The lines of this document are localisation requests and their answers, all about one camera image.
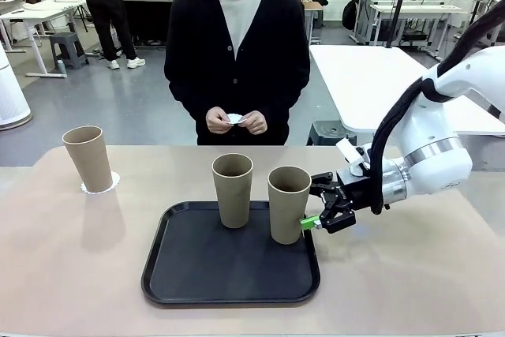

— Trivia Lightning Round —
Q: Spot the tall beige cup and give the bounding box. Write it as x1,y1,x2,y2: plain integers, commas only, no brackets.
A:
211,153,254,230
267,166,312,245
62,125,114,194

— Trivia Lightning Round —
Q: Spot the white workbench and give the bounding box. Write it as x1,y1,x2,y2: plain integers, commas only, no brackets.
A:
353,0,469,58

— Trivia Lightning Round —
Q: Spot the black cable bundle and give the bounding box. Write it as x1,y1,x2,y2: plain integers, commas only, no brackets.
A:
369,7,505,215

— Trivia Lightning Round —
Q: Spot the person in black cardigan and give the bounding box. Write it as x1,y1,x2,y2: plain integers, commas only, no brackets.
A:
163,0,312,147

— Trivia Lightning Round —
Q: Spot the person's left hand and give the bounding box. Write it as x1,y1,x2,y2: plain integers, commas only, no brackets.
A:
238,109,269,136

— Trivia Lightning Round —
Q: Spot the large white table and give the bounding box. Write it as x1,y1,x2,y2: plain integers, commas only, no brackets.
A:
309,43,505,136

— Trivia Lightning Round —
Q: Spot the grey plastic stool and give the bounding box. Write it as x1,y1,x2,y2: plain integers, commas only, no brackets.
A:
49,32,90,70

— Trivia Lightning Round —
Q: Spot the black plastic tray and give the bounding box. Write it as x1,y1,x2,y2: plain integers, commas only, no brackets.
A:
140,200,321,306

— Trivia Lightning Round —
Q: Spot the person's right hand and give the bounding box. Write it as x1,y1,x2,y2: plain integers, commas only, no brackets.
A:
205,106,234,133

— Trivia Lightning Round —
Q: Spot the white cylindrical air purifier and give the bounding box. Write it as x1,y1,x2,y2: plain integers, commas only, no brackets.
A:
0,47,32,131

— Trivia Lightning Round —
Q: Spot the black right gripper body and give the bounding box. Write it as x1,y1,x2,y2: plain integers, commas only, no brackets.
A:
335,170,376,212

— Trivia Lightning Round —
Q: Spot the black vertical pole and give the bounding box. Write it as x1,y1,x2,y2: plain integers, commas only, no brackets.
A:
385,0,415,49

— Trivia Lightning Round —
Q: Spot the black bag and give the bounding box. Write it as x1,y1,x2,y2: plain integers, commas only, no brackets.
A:
341,0,358,32

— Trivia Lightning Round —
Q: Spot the white table with white legs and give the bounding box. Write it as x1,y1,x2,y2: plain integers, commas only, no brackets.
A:
0,0,90,77

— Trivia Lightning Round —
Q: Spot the person's right forearm black sleeve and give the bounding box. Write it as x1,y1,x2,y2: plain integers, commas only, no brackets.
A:
164,72,216,121

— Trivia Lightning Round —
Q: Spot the black stool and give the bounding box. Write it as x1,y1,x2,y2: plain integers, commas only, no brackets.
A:
306,119,358,147

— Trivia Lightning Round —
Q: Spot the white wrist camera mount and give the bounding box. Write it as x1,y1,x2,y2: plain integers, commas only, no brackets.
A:
335,138,374,178

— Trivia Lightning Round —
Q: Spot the person's left forearm black sleeve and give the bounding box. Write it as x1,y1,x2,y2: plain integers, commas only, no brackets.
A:
262,72,312,121

